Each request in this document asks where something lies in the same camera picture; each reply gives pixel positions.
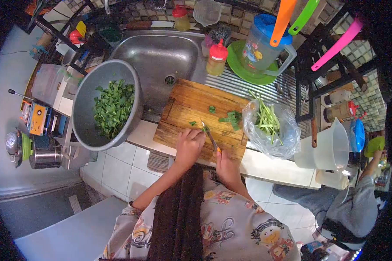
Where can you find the red capped brown jar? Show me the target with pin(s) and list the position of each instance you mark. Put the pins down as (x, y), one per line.
(341, 111)

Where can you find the white plastic jug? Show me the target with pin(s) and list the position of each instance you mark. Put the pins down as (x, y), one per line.
(326, 150)

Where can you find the orange box appliance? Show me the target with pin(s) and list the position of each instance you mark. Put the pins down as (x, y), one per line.
(38, 119)

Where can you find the green plastic plate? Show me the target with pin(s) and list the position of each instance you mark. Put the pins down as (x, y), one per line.
(240, 70)

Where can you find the steel cooking pot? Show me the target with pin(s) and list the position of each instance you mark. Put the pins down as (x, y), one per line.
(45, 153)

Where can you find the cut green leaf pieces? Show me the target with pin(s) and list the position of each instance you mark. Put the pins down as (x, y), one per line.
(232, 118)

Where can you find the clear plastic storage box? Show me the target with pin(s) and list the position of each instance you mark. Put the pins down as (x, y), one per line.
(49, 83)

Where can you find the steel kitchen sink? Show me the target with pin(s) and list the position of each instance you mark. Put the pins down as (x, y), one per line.
(160, 62)

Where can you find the black metal rack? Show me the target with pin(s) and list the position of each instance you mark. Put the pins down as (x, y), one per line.
(326, 68)

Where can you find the person's body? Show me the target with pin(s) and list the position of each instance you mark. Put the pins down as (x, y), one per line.
(201, 225)

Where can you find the red lidded glass jar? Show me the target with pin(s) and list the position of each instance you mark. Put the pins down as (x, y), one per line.
(181, 18)

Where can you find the person's left hand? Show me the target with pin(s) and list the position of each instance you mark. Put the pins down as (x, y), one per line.
(189, 146)

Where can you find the clear plastic bag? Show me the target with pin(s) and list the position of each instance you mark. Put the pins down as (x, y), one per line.
(271, 130)

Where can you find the blue lidded plastic pitcher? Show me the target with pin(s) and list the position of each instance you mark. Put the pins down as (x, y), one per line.
(264, 49)

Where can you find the person's left fingers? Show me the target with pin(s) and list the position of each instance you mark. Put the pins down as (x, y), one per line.
(194, 133)

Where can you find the person's right fingers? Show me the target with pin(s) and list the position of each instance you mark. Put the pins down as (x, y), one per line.
(219, 154)

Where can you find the wooden cutting board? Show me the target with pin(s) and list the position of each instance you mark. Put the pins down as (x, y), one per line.
(201, 119)

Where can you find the chopped green leaves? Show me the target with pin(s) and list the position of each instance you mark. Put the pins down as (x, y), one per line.
(114, 107)

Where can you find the person's right hand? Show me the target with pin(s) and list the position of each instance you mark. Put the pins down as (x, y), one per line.
(227, 166)

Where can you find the red capped sauce bottle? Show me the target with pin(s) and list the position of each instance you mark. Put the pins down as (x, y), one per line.
(216, 58)

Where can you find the blue plastic lid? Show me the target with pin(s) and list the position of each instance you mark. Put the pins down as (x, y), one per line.
(357, 135)

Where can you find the small green leaf piece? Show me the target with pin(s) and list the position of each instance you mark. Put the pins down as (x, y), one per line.
(212, 109)

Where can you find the bunch of green stems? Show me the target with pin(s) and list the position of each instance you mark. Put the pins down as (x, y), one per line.
(267, 119)

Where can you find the clear plastic container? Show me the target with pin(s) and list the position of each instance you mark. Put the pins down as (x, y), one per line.
(207, 12)

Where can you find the steel kettle with green lid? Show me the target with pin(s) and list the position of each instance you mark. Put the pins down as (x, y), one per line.
(18, 146)

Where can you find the large grey metal bowl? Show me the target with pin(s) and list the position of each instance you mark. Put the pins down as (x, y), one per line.
(104, 104)

